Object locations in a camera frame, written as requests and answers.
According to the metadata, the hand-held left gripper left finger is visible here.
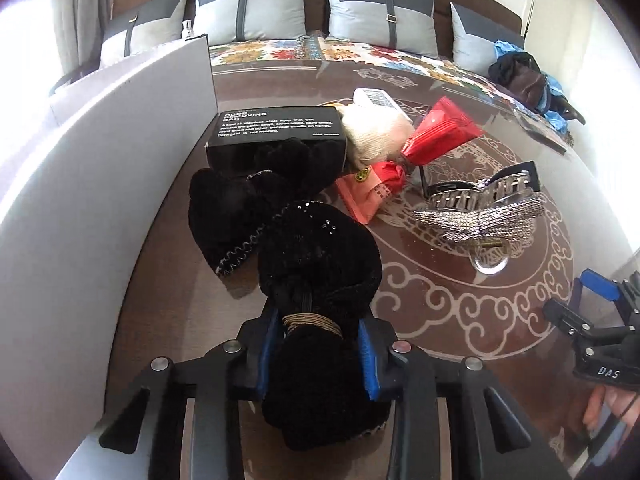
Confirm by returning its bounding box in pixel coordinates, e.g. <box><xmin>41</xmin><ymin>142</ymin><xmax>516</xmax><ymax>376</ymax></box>
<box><xmin>98</xmin><ymin>310</ymin><xmax>281</xmax><ymax>480</ymax></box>

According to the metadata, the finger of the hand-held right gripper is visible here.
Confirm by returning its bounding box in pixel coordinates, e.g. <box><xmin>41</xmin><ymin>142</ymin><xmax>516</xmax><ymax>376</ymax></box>
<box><xmin>543</xmin><ymin>297</ymin><xmax>631</xmax><ymax>346</ymax></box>
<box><xmin>577</xmin><ymin>269</ymin><xmax>640</xmax><ymax>321</ymax></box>

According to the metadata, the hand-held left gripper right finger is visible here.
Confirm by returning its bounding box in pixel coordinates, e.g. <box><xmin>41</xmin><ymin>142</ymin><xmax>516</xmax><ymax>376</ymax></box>
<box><xmin>357</xmin><ymin>312</ymin><xmax>533</xmax><ymax>480</ymax></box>

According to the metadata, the black velvet scrunchie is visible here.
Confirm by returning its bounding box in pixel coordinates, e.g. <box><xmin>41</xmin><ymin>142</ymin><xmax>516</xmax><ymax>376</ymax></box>
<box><xmin>257</xmin><ymin>200</ymin><xmax>393</xmax><ymax>453</ymax></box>

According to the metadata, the cream knitted cloth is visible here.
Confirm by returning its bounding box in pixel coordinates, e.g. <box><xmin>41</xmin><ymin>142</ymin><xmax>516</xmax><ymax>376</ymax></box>
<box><xmin>335</xmin><ymin>102</ymin><xmax>416</xmax><ymax>171</ymax></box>

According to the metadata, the white storage box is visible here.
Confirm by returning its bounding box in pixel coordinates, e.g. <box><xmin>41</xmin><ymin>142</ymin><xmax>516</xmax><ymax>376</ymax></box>
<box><xmin>0</xmin><ymin>34</ymin><xmax>221</xmax><ymax>480</ymax></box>

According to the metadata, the wooden desktop with fish pattern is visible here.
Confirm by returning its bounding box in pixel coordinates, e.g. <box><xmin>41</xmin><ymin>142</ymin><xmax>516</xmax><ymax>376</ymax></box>
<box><xmin>65</xmin><ymin>55</ymin><xmax>640</xmax><ymax>480</ymax></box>

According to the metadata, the person's right hand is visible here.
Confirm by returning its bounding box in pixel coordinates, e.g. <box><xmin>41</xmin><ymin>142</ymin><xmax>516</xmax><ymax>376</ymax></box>
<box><xmin>607</xmin><ymin>385</ymin><xmax>640</xmax><ymax>426</ymax></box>

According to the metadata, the glitter bow hair clip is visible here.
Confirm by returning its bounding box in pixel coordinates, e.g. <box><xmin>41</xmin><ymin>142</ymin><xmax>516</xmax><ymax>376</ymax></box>
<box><xmin>410</xmin><ymin>195</ymin><xmax>546</xmax><ymax>276</ymax></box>

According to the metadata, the silver black claw clip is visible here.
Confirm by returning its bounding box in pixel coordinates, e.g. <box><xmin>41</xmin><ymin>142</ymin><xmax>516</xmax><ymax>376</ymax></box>
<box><xmin>419</xmin><ymin>160</ymin><xmax>541</xmax><ymax>211</ymax></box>

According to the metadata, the black knit hat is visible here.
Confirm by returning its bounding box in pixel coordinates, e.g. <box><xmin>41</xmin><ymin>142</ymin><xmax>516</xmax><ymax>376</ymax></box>
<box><xmin>188</xmin><ymin>140</ymin><xmax>346</xmax><ymax>277</ymax></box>

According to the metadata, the magazine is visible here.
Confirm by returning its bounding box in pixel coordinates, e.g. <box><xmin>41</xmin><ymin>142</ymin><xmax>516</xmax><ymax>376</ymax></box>
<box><xmin>515</xmin><ymin>110</ymin><xmax>571</xmax><ymax>153</ymax></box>

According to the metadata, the small red packet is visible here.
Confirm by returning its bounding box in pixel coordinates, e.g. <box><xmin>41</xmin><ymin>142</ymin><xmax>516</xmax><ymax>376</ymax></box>
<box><xmin>336</xmin><ymin>160</ymin><xmax>407</xmax><ymax>226</ymax></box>

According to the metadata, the blue cloth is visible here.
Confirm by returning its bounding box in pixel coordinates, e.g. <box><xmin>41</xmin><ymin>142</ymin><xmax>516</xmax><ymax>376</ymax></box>
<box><xmin>492</xmin><ymin>40</ymin><xmax>576</xmax><ymax>133</ymax></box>

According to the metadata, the large red packet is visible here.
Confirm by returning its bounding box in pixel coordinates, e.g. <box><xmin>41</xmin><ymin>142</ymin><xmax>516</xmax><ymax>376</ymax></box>
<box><xmin>400</xmin><ymin>97</ymin><xmax>485</xmax><ymax>167</ymax></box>

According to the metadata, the black box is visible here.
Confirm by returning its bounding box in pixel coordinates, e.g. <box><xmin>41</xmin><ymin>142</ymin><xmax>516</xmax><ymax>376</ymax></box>
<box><xmin>206</xmin><ymin>105</ymin><xmax>347</xmax><ymax>168</ymax></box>

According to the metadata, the dark brown handbag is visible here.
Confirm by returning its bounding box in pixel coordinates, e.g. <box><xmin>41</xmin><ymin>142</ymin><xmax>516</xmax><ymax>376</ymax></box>
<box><xmin>487</xmin><ymin>52</ymin><xmax>541</xmax><ymax>96</ymax></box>

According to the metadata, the grey two-tone pillow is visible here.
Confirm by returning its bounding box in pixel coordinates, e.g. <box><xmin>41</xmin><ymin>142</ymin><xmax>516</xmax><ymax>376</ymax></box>
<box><xmin>192</xmin><ymin>0</ymin><xmax>313</xmax><ymax>43</ymax></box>
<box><xmin>450</xmin><ymin>1</ymin><xmax>526</xmax><ymax>73</ymax></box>
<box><xmin>99</xmin><ymin>0</ymin><xmax>192</xmax><ymax>68</ymax></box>
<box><xmin>322</xmin><ymin>0</ymin><xmax>440</xmax><ymax>58</ymax></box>

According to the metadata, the white door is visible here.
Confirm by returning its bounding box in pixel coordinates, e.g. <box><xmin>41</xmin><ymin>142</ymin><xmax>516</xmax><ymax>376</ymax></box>
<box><xmin>520</xmin><ymin>0</ymin><xmax>596</xmax><ymax>81</ymax></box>

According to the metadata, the floral blanket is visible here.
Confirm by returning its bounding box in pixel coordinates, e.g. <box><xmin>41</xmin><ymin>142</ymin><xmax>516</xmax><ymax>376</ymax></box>
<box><xmin>207</xmin><ymin>35</ymin><xmax>576</xmax><ymax>146</ymax></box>

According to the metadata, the grey curtain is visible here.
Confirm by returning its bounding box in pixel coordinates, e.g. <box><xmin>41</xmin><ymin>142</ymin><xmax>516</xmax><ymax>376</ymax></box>
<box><xmin>75</xmin><ymin>0</ymin><xmax>113</xmax><ymax>76</ymax></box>

